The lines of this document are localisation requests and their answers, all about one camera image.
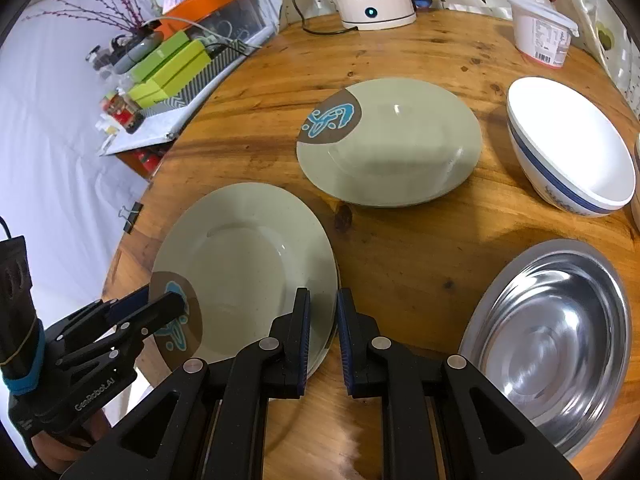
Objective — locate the black binder clip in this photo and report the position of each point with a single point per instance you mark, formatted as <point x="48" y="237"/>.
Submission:
<point x="132" y="215"/>

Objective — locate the grey gadget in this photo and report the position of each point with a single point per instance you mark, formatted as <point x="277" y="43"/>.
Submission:
<point x="137" y="50"/>

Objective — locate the green plate with brown patch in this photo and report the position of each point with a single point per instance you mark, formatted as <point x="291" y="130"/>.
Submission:
<point x="400" y="145"/>
<point x="240" y="260"/>

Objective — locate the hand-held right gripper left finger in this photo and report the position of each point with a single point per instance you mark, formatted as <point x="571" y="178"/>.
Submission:
<point x="302" y="345"/>

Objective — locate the white plastic tub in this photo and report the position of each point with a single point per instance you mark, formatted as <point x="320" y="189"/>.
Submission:
<point x="540" y="35"/>

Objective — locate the small red box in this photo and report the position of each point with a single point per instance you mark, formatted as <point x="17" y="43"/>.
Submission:
<point x="122" y="112"/>

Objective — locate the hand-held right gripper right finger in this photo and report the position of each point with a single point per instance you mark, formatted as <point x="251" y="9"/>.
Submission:
<point x="345" y="345"/>

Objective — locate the white board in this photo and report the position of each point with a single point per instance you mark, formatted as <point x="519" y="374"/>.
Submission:
<point x="150" y="132"/>

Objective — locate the person's left hand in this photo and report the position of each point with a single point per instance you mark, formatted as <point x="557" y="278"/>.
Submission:
<point x="52" y="455"/>

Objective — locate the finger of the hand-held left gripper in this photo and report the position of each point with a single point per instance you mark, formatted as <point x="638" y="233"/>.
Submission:
<point x="125" y="308"/>
<point x="150" y="312"/>

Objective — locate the green box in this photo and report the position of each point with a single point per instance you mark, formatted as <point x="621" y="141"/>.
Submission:
<point x="165" y="52"/>
<point x="187" y="67"/>
<point x="147" y="92"/>

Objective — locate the white round plate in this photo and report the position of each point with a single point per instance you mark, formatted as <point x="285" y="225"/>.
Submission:
<point x="565" y="130"/>

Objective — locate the white ceramic bowl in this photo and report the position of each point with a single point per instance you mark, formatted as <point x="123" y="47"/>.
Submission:
<point x="637" y="170"/>

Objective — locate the stainless steel bowl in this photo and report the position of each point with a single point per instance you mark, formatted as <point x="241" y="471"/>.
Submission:
<point x="550" y="340"/>

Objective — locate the green boxes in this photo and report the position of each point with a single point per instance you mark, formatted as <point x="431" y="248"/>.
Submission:
<point x="200" y="89"/>

